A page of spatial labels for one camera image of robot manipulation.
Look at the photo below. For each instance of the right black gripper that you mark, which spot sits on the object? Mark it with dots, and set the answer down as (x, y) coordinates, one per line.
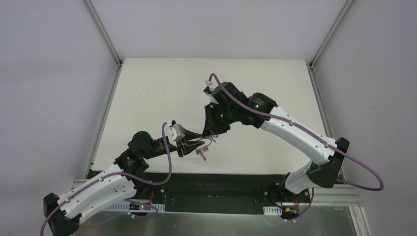
(211, 119)

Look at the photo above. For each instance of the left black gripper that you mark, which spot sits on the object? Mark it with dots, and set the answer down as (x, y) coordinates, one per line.
(180, 147)

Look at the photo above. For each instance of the silver metal keyring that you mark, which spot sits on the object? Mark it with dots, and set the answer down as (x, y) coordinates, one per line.
(203, 149)

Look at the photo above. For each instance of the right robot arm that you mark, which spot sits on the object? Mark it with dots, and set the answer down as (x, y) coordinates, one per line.
(263, 113)

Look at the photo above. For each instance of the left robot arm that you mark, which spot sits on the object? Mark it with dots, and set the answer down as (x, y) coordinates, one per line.
(121, 180)

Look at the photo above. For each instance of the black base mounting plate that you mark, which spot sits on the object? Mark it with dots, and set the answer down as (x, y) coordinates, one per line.
(220, 193)

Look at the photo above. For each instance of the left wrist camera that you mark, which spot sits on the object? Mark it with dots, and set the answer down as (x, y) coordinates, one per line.
(173, 131)

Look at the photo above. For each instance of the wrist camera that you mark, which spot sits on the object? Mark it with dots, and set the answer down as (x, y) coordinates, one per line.
(173, 131)
(209, 91)

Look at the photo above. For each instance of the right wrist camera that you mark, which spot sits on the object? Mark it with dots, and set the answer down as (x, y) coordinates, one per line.
(209, 91)

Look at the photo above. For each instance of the left aluminium frame post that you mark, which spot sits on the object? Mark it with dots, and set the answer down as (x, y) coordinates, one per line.
(102, 31)

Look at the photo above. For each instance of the aluminium frame post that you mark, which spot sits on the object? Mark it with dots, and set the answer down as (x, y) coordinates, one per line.
(332, 31)
(102, 31)

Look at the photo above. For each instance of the right aluminium frame post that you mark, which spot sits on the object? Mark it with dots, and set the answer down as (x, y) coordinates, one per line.
(332, 31)

